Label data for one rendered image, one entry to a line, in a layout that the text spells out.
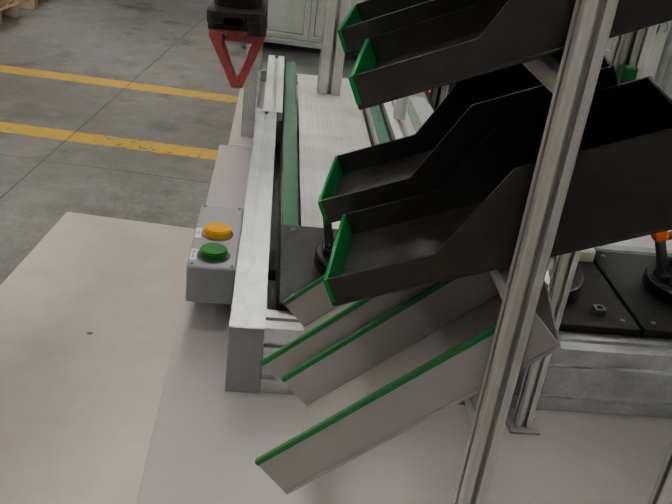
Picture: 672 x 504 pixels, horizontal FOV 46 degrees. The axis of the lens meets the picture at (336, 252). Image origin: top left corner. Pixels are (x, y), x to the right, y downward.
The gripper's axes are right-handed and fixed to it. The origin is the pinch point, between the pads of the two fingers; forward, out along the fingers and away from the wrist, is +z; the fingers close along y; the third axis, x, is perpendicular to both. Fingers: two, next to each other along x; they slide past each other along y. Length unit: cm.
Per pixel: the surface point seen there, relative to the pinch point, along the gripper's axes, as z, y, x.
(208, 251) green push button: 26.5, 5.1, 3.7
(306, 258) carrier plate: 27.2, 6.0, -10.3
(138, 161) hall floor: 124, 277, 66
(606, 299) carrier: 29, 1, -54
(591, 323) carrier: 28, -6, -49
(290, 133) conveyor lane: 30, 67, -7
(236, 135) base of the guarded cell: 38, 87, 6
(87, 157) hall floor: 123, 276, 91
